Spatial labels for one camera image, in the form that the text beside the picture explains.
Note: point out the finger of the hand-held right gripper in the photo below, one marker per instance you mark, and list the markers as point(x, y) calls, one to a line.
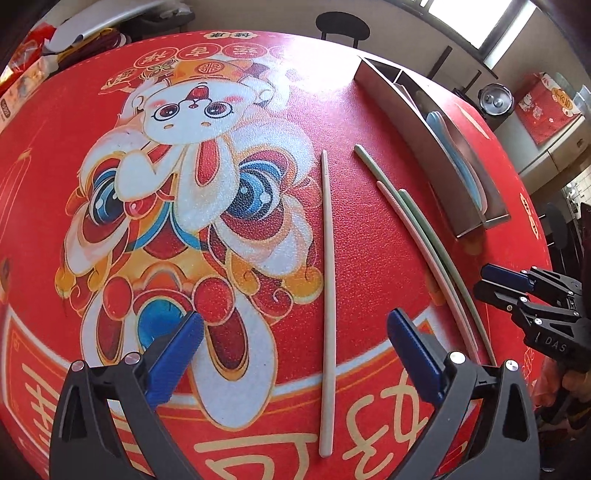
point(498, 295)
point(505, 277)

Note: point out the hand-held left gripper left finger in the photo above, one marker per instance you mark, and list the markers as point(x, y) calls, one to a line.
point(178, 355)

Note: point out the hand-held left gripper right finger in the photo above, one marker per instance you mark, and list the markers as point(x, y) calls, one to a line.
point(413, 350)

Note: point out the beige chopstick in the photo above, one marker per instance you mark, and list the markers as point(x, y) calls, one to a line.
point(328, 277)

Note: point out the green chopstick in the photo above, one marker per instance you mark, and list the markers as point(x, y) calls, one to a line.
point(411, 203)
point(369, 161)

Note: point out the pink chopstick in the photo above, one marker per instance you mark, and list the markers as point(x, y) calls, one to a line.
point(392, 199)

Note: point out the steel utensil box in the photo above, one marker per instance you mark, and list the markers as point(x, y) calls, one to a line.
point(415, 152)

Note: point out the blue spoon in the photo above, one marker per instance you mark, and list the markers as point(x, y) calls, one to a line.
point(443, 129)

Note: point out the person's right hand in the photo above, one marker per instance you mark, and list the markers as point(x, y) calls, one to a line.
point(547, 381)

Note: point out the black round stool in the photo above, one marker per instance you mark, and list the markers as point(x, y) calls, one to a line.
point(556, 221)
point(341, 21)

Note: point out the beige cabinet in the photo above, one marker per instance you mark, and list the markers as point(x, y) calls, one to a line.
point(563, 157)

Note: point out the red gift bag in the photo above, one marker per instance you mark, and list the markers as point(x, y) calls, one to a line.
point(545, 115)

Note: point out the silver pressure cooker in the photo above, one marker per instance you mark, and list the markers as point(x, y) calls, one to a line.
point(495, 99)

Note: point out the red printed table mat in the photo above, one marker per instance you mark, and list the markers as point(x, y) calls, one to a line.
point(369, 115)

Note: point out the window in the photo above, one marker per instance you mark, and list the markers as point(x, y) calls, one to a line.
point(503, 18)

